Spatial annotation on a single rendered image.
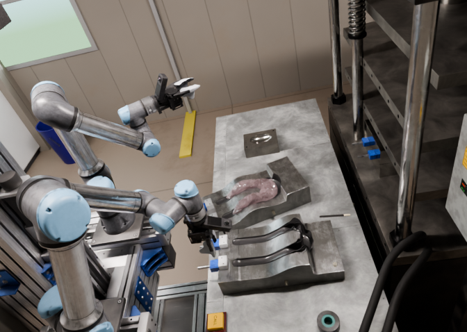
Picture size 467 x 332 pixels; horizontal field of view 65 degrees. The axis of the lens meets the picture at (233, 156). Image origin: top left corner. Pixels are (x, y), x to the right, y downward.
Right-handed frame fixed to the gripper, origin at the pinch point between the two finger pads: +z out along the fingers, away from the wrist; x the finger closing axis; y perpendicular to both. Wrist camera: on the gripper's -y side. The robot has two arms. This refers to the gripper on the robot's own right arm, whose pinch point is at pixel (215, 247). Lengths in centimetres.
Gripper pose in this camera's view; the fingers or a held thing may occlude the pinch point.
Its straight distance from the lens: 150.2
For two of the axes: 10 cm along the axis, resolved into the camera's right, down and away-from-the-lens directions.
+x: 0.1, 6.3, -7.8
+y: -9.8, 1.7, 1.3
